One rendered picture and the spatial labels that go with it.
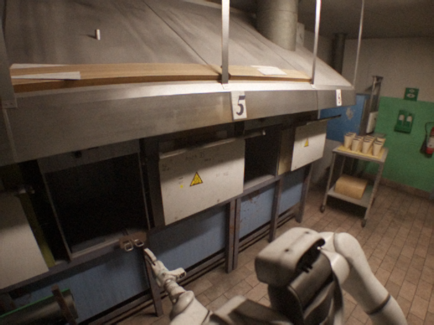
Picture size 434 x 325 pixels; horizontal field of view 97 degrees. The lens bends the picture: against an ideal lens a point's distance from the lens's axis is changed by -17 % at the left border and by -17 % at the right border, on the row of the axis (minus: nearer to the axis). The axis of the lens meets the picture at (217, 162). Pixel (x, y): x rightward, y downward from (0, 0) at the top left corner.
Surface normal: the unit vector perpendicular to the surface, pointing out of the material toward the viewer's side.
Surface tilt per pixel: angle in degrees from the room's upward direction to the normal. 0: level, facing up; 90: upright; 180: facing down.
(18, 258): 90
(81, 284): 90
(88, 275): 90
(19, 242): 90
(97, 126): 80
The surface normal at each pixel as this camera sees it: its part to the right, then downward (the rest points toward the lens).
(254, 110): 0.62, 0.11
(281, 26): 0.00, 0.36
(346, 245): 0.18, -0.70
